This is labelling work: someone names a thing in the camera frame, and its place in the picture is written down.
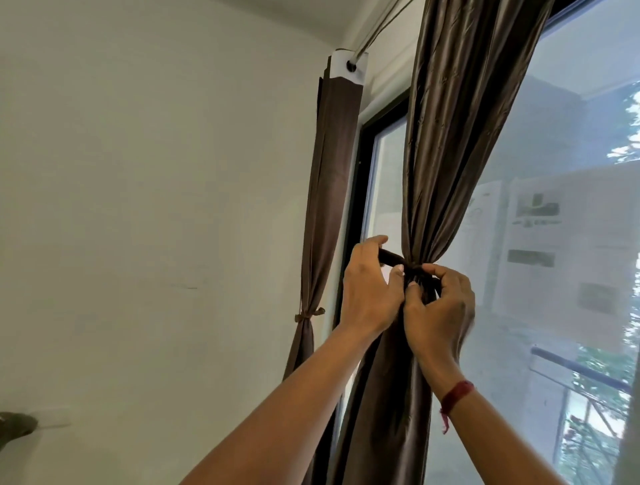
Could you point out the person's right forearm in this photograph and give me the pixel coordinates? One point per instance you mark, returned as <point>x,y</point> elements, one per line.
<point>505,439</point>

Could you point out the matte brown curtain white header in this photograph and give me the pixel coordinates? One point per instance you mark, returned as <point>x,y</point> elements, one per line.
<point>332,175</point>

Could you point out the shiny brown curtain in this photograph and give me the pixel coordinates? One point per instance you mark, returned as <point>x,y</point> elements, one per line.
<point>450,125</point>

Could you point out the red thread wristband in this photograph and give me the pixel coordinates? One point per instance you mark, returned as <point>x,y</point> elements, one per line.
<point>456,392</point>

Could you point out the blue metal railing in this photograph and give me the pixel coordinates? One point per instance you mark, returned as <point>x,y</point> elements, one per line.
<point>575,366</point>

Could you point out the large newspaper sheet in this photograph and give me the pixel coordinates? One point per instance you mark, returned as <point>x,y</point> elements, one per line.
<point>555,235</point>

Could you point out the person's left hand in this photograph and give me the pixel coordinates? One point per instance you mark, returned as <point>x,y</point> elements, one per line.
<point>365,295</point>

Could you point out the person's right hand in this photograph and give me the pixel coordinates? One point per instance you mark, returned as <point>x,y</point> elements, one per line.
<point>440,325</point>

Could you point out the dark brown curtain tieback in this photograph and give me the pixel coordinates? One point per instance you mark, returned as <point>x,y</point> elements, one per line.
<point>392,257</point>

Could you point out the person's left forearm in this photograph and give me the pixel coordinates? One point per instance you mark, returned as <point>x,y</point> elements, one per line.
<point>295,409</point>

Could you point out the dark green object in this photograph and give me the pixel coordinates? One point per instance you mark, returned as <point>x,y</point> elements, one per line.
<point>16,424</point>

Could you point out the person's left thumb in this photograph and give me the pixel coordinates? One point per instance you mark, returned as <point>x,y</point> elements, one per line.
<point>397,287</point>

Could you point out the person's right thumb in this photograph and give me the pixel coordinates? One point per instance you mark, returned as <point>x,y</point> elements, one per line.
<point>411,295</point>

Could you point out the metal curtain rod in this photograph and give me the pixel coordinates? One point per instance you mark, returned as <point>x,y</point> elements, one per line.
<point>381,33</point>

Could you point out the tan curtain tieback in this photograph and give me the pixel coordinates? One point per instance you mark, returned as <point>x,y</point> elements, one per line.
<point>306,316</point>

